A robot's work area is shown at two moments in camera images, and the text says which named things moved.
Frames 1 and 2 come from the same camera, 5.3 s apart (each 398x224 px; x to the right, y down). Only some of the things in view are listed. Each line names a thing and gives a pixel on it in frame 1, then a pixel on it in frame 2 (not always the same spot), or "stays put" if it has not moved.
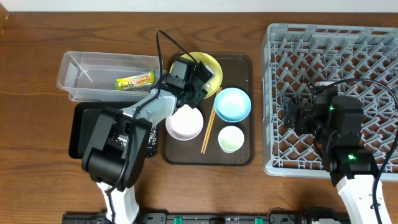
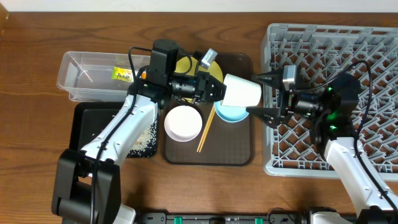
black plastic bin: [84, 119] stays put
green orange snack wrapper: [134, 81] to [122, 74]
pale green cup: [230, 139] to [241, 92]
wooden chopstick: [212, 119] to [210, 122]
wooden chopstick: [209, 121] to [205, 128]
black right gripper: [292, 114] to [285, 101]
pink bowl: [185, 124] stays put
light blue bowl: [232, 104] stays put
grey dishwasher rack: [360, 61] stays put
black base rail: [241, 218] stays put
